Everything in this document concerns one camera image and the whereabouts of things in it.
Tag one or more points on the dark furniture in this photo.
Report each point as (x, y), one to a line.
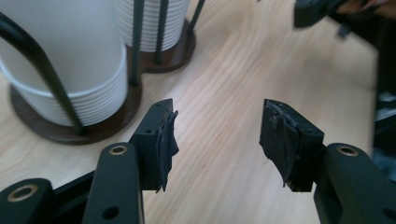
(386, 62)

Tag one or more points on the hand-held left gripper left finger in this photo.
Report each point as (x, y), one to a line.
(152, 146)

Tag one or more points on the stack of white cups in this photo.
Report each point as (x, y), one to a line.
(150, 25)
(77, 46)

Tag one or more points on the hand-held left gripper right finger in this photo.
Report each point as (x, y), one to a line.
(292, 146)

